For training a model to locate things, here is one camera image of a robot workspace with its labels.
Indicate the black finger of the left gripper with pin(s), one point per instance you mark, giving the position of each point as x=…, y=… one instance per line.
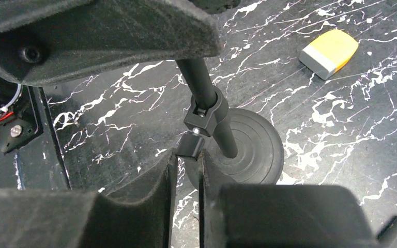
x=44, y=43
x=215, y=6

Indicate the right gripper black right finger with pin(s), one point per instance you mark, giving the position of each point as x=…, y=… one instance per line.
x=266, y=215

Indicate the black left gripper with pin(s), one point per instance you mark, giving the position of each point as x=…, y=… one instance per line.
x=20, y=120

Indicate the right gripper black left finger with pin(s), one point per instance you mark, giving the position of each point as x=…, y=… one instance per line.
x=140, y=214

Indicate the black desktop microphone stand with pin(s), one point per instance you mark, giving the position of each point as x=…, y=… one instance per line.
x=241, y=143

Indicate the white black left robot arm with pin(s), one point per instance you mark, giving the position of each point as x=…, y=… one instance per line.
x=87, y=87

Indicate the yellow and grey eraser block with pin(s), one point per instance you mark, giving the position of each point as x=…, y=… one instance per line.
x=328, y=53

